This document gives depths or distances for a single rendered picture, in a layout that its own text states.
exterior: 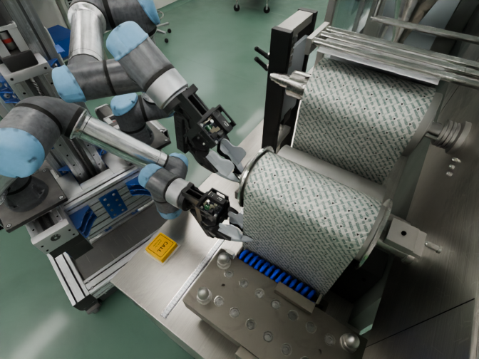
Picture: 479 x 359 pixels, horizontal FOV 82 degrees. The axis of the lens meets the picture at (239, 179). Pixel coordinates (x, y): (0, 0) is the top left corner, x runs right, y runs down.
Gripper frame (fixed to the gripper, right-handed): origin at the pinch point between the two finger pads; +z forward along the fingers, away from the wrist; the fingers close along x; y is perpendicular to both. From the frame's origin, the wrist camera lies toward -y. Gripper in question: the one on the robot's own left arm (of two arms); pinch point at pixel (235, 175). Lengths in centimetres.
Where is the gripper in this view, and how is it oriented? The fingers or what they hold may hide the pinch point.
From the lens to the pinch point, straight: 60.9
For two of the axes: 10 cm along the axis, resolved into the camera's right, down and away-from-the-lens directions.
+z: 6.4, 7.3, 2.3
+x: 5.5, -6.5, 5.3
